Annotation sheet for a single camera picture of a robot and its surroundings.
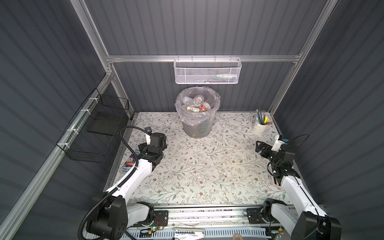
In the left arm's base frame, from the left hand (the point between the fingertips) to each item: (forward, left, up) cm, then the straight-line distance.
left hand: (152, 141), depth 84 cm
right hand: (-6, -65, 0) cm, 65 cm away
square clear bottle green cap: (+16, -24, +9) cm, 30 cm away
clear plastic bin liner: (+10, -24, +7) cm, 27 cm away
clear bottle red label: (+20, -32, +7) cm, 38 cm away
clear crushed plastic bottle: (+19, -28, +14) cm, 36 cm away
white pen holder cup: (+13, -70, -8) cm, 71 cm away
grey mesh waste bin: (+13, -30, -8) cm, 33 cm away
